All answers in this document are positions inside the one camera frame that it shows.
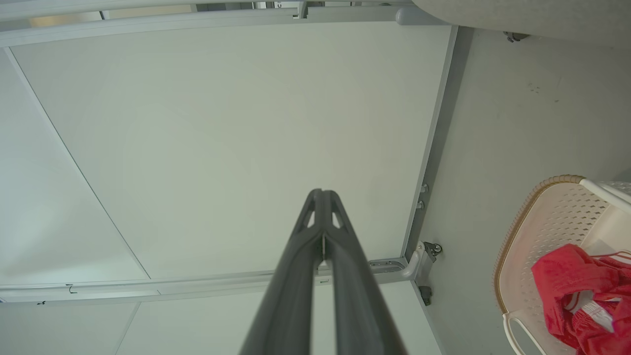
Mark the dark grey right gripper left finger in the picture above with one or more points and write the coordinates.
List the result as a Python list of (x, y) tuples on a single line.
[(291, 296)]

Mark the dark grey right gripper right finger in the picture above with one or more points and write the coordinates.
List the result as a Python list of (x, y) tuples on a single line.
[(360, 305)]

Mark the red shorts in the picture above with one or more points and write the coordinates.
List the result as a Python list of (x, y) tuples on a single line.
[(567, 268)]

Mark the red and white jersey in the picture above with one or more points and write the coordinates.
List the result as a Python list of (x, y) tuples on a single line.
[(594, 310)]

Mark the grey fabric sofa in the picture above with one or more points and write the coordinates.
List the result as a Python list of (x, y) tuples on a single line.
[(542, 17)]

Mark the black partition caster wheel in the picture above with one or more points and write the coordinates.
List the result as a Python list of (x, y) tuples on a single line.
[(425, 295)]

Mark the grey partition caster wheel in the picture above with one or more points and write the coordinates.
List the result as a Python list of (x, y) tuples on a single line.
[(432, 249)]

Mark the white wheeled partition screen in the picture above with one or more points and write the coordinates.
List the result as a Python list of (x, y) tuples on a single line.
[(148, 9), (197, 325), (236, 138)]

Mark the white perforated laundry basket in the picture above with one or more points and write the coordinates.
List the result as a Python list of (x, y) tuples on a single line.
[(547, 222)]

